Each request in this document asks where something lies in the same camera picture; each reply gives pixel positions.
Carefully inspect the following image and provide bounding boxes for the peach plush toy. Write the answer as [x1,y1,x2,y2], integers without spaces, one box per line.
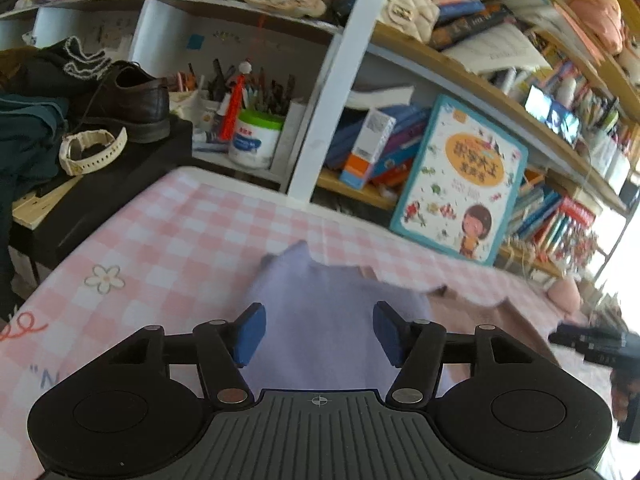
[567,0,628,56]

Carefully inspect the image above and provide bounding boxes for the cream wrist watch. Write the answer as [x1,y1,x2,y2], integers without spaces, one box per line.
[59,127,128,177]

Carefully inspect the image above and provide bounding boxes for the white paper sheet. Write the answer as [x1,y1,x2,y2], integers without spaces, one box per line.
[442,25,546,75]

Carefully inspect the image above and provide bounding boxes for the teal children's picture book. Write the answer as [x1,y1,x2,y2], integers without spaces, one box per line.
[389,94,530,267]

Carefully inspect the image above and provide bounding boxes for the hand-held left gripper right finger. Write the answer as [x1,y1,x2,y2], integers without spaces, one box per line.
[372,301,538,410]

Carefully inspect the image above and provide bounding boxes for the red tassel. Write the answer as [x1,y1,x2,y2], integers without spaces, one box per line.
[219,61,253,143]

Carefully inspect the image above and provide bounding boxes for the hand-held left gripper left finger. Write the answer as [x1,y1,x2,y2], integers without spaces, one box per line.
[107,302,267,411]

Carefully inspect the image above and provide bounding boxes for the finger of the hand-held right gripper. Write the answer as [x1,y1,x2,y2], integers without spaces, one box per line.
[548,323,623,347]
[580,342,631,367]

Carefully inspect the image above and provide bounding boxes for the smartphone with lit screen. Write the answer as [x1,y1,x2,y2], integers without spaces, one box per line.
[524,84,582,143]

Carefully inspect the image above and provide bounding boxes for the black case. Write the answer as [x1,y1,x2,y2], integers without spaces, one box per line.
[10,115,195,271]

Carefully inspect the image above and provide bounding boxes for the white tub with green lid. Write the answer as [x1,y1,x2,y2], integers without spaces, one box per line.
[229,109,287,171]

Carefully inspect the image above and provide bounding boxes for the colourful flower ornament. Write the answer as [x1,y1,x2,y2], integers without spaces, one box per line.
[560,220,601,281]

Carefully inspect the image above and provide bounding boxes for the bunch of pens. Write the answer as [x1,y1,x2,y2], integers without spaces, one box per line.
[170,57,301,116]

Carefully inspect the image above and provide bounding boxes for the white quilted handbag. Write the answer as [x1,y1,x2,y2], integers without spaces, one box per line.
[376,0,441,43]

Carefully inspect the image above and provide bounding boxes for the black knit garment white trim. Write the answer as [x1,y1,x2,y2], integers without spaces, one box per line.
[15,36,113,96]

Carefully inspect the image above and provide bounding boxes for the white and wood bookshelf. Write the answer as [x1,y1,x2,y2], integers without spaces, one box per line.
[0,0,640,281]

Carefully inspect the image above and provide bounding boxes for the purple and pink sweater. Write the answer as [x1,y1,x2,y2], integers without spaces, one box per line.
[242,240,563,396]

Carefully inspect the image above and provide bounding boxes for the white and orange toothpaste box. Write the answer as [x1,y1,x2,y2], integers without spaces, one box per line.
[340,109,397,191]

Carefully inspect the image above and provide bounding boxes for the stack of blue books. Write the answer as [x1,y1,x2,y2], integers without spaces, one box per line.
[325,105,433,191]

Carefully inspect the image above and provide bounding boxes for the row of shelf books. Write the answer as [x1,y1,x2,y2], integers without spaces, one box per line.
[430,0,640,146]

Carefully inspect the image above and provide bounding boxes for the brown leather shoe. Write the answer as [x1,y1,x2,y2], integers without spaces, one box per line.
[75,60,172,143]

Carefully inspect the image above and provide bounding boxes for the dark green garment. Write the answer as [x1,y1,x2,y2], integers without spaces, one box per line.
[0,92,71,281]

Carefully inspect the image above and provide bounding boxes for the wooden board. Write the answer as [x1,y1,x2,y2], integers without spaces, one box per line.
[11,175,81,231]

